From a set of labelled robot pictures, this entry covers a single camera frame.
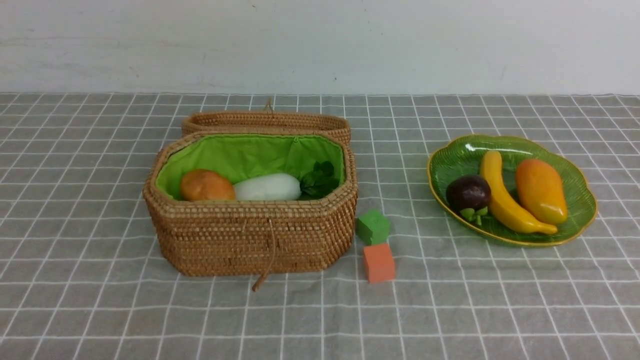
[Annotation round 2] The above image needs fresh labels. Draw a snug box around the white radish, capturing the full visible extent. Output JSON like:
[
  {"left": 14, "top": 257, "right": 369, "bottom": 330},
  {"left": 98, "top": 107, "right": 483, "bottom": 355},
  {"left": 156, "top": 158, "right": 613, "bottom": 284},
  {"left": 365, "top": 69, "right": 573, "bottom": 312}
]
[{"left": 233, "top": 173, "right": 302, "bottom": 201}]

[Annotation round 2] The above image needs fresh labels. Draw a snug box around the yellow banana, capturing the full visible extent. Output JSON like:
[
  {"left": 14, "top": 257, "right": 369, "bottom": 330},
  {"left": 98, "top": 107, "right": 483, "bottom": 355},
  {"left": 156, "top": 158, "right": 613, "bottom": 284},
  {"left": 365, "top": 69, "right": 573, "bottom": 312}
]
[{"left": 478, "top": 150, "right": 558, "bottom": 235}]

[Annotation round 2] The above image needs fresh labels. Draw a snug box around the green foam cube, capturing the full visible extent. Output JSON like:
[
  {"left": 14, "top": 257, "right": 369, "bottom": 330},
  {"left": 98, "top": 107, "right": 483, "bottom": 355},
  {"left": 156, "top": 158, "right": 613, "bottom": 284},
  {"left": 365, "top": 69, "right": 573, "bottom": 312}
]
[{"left": 355, "top": 209, "right": 391, "bottom": 246}]

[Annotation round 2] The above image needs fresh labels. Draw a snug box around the woven wicker basket lid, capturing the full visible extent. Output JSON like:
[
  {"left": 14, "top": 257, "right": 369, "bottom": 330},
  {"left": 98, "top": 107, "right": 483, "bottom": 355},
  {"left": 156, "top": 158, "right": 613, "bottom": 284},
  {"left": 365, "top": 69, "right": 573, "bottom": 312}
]
[{"left": 182, "top": 99, "right": 352, "bottom": 145}]

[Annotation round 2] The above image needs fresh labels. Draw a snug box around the brown potato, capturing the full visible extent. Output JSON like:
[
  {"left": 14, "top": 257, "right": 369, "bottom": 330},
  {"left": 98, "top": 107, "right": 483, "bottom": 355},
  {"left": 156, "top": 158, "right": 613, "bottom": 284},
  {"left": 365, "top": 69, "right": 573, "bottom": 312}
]
[{"left": 180, "top": 168, "right": 236, "bottom": 201}]

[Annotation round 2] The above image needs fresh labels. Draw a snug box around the green bitter gourd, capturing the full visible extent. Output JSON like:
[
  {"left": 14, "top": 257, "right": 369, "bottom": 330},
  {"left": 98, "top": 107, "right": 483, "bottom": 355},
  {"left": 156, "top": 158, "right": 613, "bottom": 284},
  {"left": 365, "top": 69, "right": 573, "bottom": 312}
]
[{"left": 299, "top": 161, "right": 339, "bottom": 200}]

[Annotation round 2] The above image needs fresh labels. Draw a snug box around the purple mangosteen green top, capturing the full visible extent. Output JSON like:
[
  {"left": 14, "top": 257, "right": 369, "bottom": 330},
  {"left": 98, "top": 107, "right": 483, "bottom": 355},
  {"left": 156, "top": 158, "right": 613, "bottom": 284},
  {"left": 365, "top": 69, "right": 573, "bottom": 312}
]
[{"left": 445, "top": 174, "right": 492, "bottom": 227}]

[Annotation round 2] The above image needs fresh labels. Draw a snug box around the orange foam cube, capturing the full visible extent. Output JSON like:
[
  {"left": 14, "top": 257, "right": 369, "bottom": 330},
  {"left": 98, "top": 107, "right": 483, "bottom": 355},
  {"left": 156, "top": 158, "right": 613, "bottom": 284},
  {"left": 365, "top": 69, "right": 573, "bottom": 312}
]
[{"left": 363, "top": 243, "right": 396, "bottom": 284}]

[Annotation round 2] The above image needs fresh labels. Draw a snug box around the grey checkered tablecloth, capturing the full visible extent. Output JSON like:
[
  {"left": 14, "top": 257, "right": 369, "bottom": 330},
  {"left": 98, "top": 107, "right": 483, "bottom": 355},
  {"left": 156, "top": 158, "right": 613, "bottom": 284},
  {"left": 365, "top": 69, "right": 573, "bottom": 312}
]
[{"left": 0, "top": 93, "right": 640, "bottom": 360}]

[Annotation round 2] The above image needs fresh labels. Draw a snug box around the orange yellow mango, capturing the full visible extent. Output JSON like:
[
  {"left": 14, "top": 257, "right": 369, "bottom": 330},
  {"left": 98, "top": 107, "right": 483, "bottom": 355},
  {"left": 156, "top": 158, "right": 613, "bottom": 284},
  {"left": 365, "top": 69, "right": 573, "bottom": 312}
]
[{"left": 515, "top": 158, "right": 569, "bottom": 226}]

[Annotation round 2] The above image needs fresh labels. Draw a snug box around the woven wicker basket green lining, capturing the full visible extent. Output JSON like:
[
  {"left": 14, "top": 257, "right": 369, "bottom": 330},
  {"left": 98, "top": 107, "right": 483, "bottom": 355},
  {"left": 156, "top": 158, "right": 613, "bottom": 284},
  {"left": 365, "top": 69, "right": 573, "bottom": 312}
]
[{"left": 142, "top": 129, "right": 358, "bottom": 291}]

